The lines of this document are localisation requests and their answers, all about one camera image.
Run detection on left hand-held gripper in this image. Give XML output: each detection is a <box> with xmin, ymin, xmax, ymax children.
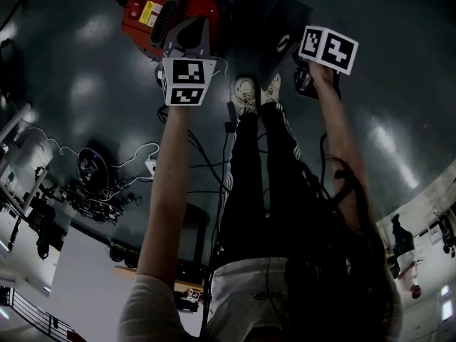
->
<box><xmin>155</xmin><ymin>16</ymin><xmax>219</xmax><ymax>107</ymax></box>

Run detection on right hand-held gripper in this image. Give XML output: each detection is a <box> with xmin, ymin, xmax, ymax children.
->
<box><xmin>294</xmin><ymin>26</ymin><xmax>359</xmax><ymax>100</ymax></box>

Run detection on red and blue vacuum cleaner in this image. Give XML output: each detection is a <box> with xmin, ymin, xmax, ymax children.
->
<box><xmin>120</xmin><ymin>0</ymin><xmax>237</xmax><ymax>63</ymax></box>

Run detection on dark panel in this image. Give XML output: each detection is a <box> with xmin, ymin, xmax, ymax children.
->
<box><xmin>227</xmin><ymin>0</ymin><xmax>315</xmax><ymax>89</ymax></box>

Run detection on person's left forearm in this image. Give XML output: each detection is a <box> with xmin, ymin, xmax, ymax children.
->
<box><xmin>136</xmin><ymin>104</ymin><xmax>196</xmax><ymax>285</ymax></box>

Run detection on person's right forearm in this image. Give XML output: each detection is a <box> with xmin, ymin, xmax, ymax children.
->
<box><xmin>309</xmin><ymin>63</ymin><xmax>379</xmax><ymax>237</ymax></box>

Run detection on person's right white shoe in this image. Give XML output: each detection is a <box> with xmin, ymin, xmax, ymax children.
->
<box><xmin>259</xmin><ymin>72</ymin><xmax>283</xmax><ymax>107</ymax></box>

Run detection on person's white shoe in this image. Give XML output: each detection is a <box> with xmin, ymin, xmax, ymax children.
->
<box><xmin>259</xmin><ymin>72</ymin><xmax>283</xmax><ymax>107</ymax></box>
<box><xmin>231</xmin><ymin>76</ymin><xmax>259</xmax><ymax>118</ymax></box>

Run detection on person's left white shoe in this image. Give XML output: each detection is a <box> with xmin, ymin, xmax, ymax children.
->
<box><xmin>231</xmin><ymin>76</ymin><xmax>259</xmax><ymax>118</ymax></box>

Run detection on black round device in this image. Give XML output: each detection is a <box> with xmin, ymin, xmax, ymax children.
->
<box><xmin>76</xmin><ymin>147</ymin><xmax>110</xmax><ymax>187</ymax></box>

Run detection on person's black trousers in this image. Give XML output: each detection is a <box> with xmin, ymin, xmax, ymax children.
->
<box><xmin>212</xmin><ymin>101</ymin><xmax>345</xmax><ymax>265</ymax></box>

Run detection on grey desk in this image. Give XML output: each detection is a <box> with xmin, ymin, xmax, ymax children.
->
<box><xmin>0</xmin><ymin>103</ymin><xmax>49</xmax><ymax>215</ymax></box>

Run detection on white table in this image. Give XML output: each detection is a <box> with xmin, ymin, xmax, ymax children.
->
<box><xmin>51</xmin><ymin>221</ymin><xmax>202</xmax><ymax>338</ymax></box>

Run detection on spare hand-held gripper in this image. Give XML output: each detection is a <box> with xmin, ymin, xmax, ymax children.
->
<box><xmin>177</xmin><ymin>286</ymin><xmax>203</xmax><ymax>314</ymax></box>

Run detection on person's white shirt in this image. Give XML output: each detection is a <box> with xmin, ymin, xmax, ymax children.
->
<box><xmin>118</xmin><ymin>256</ymin><xmax>404</xmax><ymax>342</ymax></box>

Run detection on black railing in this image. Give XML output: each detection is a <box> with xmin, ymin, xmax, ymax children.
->
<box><xmin>9</xmin><ymin>286</ymin><xmax>78</xmax><ymax>342</ymax></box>

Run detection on white vacuum cord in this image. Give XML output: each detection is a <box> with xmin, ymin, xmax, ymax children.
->
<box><xmin>213</xmin><ymin>56</ymin><xmax>229</xmax><ymax>78</ymax></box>

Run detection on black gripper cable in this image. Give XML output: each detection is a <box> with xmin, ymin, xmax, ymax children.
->
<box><xmin>318</xmin><ymin>132</ymin><xmax>331</xmax><ymax>199</ymax></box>

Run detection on long curly white cable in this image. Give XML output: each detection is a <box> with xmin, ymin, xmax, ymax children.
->
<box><xmin>20</xmin><ymin>118</ymin><xmax>160</xmax><ymax>167</ymax></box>

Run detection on pile of black cables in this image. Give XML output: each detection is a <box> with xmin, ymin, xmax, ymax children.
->
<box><xmin>56</xmin><ymin>182</ymin><xmax>143</xmax><ymax>226</ymax></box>

